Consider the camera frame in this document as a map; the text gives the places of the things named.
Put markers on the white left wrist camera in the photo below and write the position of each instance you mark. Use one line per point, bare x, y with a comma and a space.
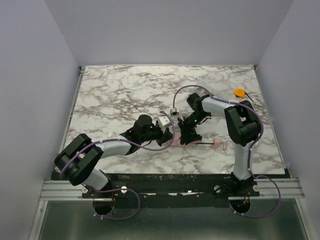
164, 122

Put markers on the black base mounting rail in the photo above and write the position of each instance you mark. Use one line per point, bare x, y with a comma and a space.
174, 190

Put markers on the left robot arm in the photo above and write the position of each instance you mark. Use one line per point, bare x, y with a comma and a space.
77, 161

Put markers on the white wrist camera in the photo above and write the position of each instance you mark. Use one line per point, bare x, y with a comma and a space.
164, 122
174, 112

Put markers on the pink folding umbrella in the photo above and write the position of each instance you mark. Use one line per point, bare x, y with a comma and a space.
214, 143

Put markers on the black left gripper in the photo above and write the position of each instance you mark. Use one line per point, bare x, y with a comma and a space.
162, 135

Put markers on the orange tape measure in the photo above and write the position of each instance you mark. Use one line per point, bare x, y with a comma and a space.
240, 93

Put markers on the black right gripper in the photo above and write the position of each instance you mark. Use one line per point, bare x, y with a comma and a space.
187, 129

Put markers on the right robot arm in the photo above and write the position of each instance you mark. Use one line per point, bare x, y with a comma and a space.
243, 125

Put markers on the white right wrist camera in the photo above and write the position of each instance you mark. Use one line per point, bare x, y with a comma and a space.
174, 112

